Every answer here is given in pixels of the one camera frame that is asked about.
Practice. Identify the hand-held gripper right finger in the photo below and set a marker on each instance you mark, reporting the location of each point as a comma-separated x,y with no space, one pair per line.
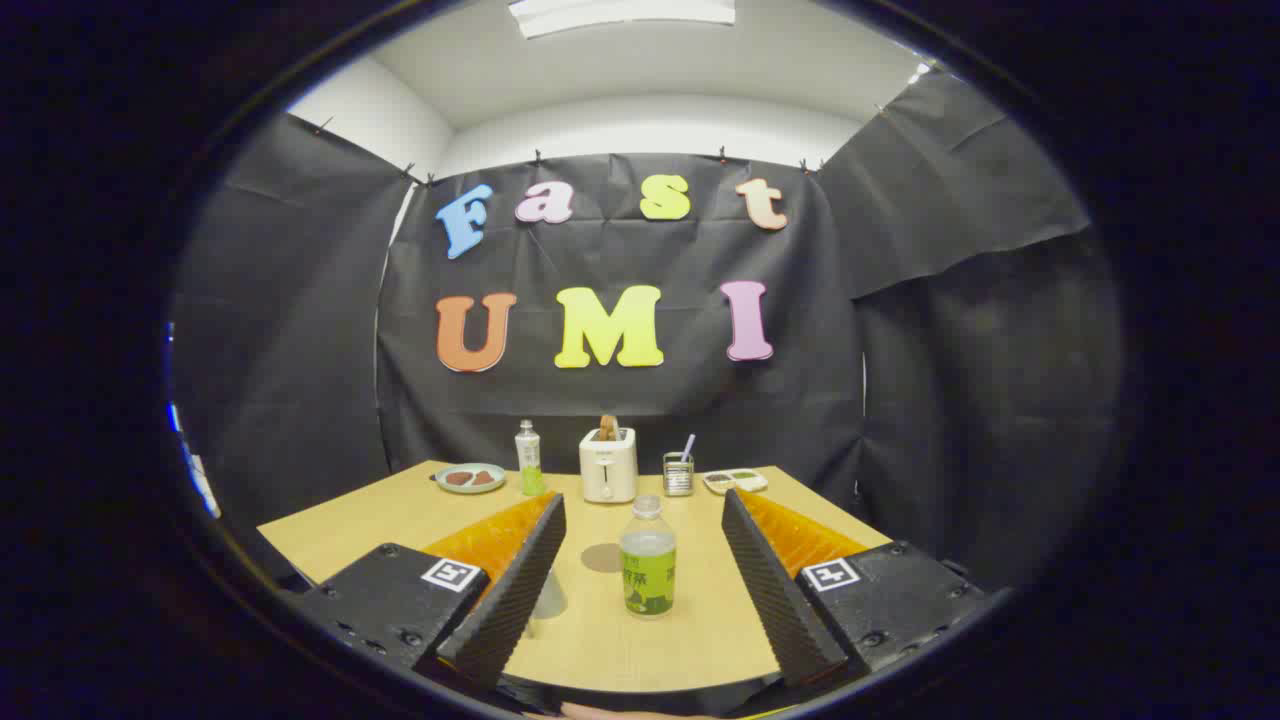
775,590

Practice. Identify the slim bottle of green drink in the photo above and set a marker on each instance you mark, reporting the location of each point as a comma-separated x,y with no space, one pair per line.
529,465

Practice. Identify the wooden table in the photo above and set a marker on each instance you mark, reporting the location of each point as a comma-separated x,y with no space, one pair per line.
620,650

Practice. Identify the round brown coaster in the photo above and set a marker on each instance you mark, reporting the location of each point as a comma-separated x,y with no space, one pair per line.
600,558

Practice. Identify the white toaster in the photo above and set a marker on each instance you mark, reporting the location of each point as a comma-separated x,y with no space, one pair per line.
608,470

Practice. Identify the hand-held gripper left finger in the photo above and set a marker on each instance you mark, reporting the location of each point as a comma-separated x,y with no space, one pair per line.
515,590

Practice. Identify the brown toast slice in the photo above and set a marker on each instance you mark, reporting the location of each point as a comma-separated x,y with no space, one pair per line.
608,428

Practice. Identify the white compartment tray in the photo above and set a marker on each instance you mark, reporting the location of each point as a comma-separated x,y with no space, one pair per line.
735,483

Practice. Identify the white cup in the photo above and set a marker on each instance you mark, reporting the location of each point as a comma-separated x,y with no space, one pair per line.
550,600

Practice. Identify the juice bottle with green label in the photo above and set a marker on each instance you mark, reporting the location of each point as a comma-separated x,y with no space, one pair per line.
648,585

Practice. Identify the pale green plate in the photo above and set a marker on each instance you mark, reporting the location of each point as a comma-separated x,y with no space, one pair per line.
470,490

